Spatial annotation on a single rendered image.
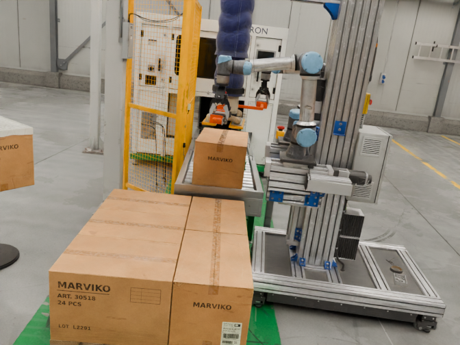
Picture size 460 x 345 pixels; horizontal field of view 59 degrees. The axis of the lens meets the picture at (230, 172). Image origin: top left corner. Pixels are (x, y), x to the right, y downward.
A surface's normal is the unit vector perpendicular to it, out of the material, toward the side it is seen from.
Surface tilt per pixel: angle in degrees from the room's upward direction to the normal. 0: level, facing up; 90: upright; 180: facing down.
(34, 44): 90
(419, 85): 90
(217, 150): 90
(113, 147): 88
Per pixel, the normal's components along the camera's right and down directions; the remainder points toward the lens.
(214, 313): 0.00, 0.29
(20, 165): 0.80, 0.25
